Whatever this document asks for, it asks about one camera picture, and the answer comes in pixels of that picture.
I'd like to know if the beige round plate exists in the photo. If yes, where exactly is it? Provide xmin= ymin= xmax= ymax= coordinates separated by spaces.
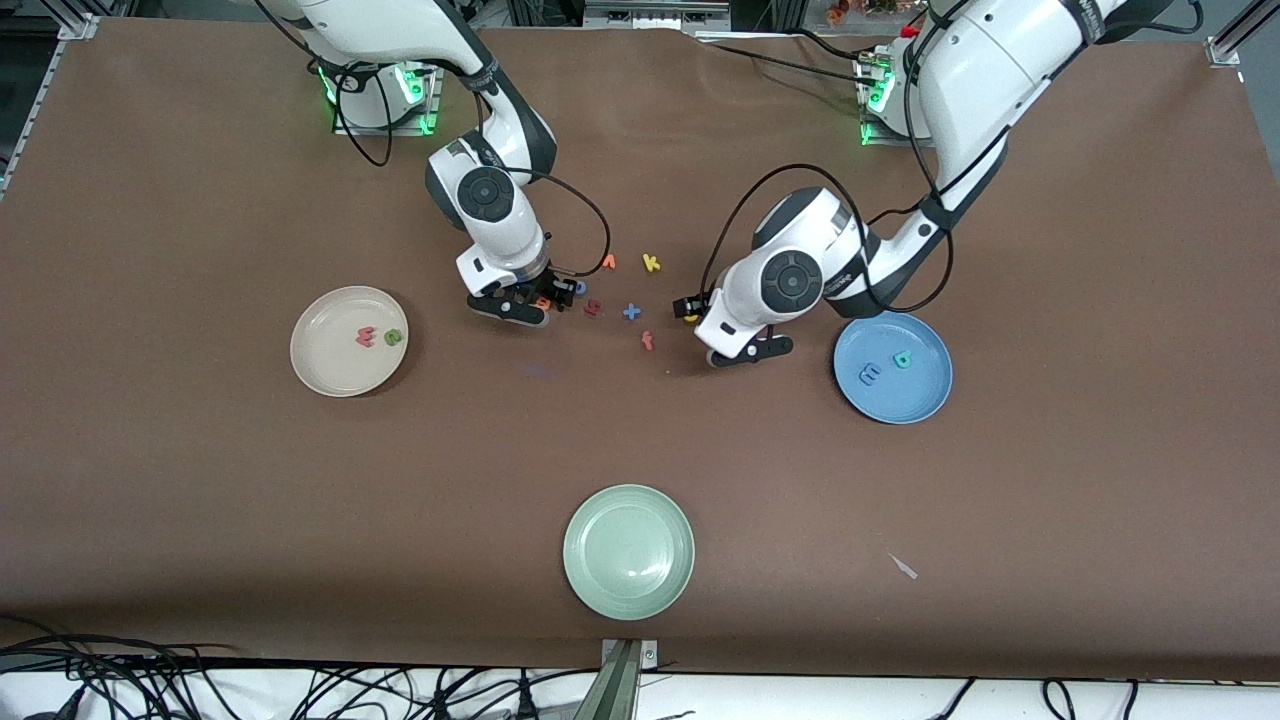
xmin=290 ymin=286 xmax=410 ymax=398

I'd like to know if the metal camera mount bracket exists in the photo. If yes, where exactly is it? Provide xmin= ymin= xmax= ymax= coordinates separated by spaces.
xmin=574 ymin=638 xmax=660 ymax=720

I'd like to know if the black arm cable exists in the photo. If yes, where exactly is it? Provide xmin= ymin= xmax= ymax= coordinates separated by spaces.
xmin=700 ymin=0 xmax=957 ymax=317
xmin=333 ymin=55 xmax=613 ymax=279

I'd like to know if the pale green round plate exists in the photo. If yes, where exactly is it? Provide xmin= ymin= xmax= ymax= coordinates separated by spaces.
xmin=562 ymin=484 xmax=696 ymax=621

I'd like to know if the aluminium frame crossbar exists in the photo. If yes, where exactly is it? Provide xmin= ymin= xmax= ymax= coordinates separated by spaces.
xmin=583 ymin=0 xmax=733 ymax=32

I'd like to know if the black floor cable bundle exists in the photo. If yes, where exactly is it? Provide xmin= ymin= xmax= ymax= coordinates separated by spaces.
xmin=0 ymin=613 xmax=601 ymax=720

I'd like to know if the brown paper table cover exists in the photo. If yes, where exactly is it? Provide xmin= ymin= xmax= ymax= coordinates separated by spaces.
xmin=0 ymin=17 xmax=1280 ymax=683

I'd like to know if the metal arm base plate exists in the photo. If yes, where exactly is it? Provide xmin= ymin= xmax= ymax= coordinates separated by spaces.
xmin=332 ymin=42 xmax=448 ymax=137
xmin=855 ymin=55 xmax=967 ymax=150

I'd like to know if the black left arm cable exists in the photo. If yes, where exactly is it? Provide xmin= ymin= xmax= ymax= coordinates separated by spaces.
xmin=700 ymin=0 xmax=957 ymax=317

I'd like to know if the aluminium corner profile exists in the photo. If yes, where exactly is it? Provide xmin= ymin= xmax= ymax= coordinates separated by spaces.
xmin=1204 ymin=0 xmax=1280 ymax=69

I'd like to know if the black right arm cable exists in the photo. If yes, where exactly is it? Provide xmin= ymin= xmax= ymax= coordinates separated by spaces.
xmin=333 ymin=55 xmax=613 ymax=279

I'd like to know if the black cable across table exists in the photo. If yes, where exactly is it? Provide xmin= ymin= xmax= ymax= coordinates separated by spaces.
xmin=698 ymin=28 xmax=883 ymax=89

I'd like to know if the blue round plate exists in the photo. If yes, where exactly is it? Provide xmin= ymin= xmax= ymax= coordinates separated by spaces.
xmin=833 ymin=310 xmax=954 ymax=425

